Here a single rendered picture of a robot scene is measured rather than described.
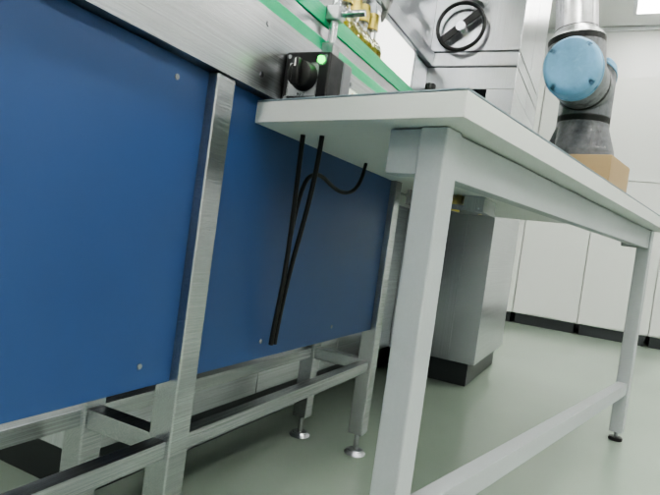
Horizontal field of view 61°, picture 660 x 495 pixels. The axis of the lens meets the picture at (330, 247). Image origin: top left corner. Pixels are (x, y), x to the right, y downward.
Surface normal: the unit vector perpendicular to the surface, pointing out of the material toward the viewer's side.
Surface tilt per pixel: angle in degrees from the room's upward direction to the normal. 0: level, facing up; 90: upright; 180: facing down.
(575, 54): 98
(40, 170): 90
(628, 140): 90
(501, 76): 90
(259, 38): 90
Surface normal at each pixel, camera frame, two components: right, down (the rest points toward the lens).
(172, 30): 0.89, 0.14
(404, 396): -0.62, -0.07
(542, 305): -0.44, -0.04
